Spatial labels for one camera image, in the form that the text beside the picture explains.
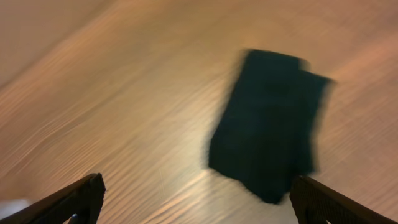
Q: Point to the black cloth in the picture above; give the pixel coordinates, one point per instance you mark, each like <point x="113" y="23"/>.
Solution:
<point x="264" y="136"/>

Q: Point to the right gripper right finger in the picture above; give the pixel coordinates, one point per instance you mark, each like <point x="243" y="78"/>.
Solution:
<point x="315" y="203"/>

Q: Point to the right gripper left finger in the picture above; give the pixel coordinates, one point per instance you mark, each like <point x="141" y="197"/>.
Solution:
<point x="79" y="202"/>

